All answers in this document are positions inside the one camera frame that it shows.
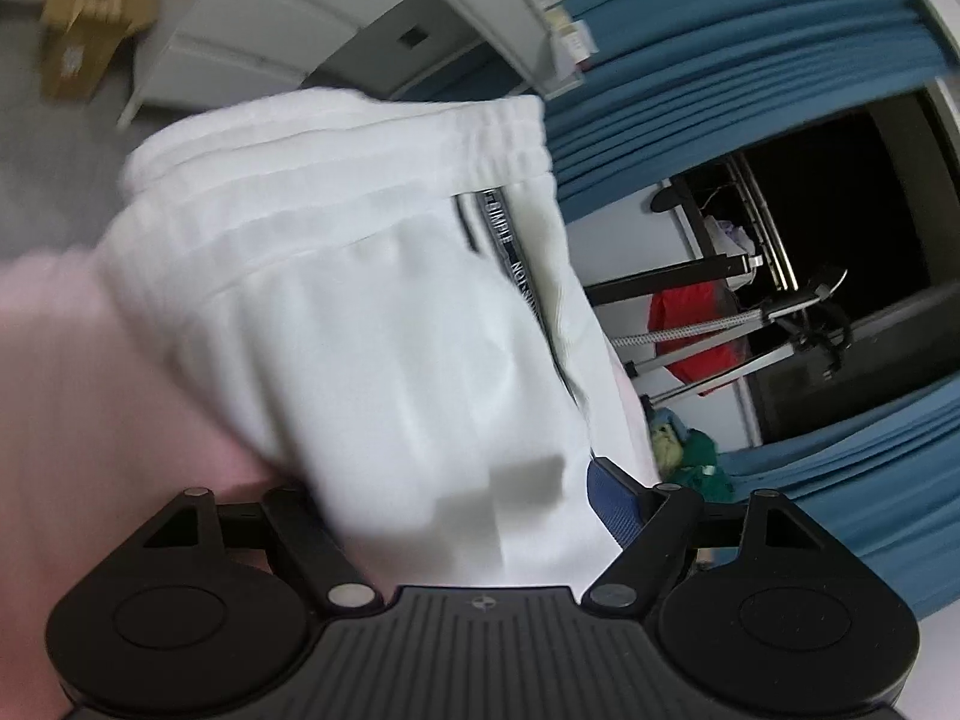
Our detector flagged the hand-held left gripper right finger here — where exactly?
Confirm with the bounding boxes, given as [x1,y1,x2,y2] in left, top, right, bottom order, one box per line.
[582,457,826,613]

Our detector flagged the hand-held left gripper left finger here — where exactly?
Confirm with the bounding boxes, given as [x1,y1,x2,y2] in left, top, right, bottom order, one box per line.
[141,485,378,611]

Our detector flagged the white pants with striped waistband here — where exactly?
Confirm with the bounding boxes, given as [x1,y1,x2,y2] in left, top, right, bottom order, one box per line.
[94,86,662,590]

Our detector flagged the black metal clothes rack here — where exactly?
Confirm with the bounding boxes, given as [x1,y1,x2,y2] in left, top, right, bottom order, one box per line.
[583,150,857,407]

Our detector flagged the green cloth pile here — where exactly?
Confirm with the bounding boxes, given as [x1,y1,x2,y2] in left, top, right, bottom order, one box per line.
[646,406,737,505]

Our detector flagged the red garment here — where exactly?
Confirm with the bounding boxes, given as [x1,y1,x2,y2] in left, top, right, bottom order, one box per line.
[647,283,752,398]

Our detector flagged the pink bed sheet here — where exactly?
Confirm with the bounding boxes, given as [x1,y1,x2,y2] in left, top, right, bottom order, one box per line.
[0,251,665,700]

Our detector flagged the blue curtain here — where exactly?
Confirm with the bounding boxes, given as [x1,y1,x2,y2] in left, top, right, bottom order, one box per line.
[709,373,960,617]
[538,0,947,224]

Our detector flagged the white garment on rack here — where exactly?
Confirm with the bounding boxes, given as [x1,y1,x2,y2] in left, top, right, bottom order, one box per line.
[705,214,757,265]

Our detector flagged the dark window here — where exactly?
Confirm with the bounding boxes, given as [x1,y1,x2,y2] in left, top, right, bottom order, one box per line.
[651,81,960,452]

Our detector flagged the white shelf with small clutter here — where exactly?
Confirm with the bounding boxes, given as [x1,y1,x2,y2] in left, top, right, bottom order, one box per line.
[420,0,601,100]

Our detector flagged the white drawer cabinet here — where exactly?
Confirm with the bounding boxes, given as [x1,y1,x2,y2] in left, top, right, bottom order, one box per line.
[116,0,481,130]

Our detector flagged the brown cardboard box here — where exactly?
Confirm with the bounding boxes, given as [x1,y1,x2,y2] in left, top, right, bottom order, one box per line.
[37,0,163,102]

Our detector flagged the grey braided cable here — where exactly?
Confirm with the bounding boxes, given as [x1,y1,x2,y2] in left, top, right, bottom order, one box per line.
[607,311,760,350]

